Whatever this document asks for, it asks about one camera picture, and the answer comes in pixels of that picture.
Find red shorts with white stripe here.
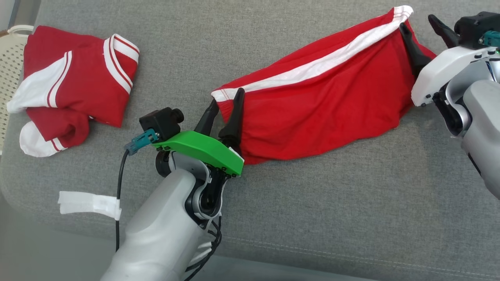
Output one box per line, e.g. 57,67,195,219
211,5,437,165

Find red jersey with white trim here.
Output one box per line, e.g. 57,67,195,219
7,25,140,158

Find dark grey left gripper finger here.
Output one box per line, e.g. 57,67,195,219
218,88,246,148
194,99,220,136

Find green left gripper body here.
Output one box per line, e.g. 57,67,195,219
152,130,245,177

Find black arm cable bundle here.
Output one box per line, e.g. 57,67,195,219
184,214,223,281

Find thin black cable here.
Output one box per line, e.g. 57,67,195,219
115,150,130,252

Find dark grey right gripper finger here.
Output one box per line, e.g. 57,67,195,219
399,23,432,78
428,14,461,49

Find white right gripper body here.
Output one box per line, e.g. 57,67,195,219
411,46,500,107

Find teal left cable connector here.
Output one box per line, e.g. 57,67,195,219
124,129,159,156

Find white plastic laundry basket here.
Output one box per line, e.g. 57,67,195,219
0,25,35,155

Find white tape strip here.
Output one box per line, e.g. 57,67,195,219
58,191,122,221

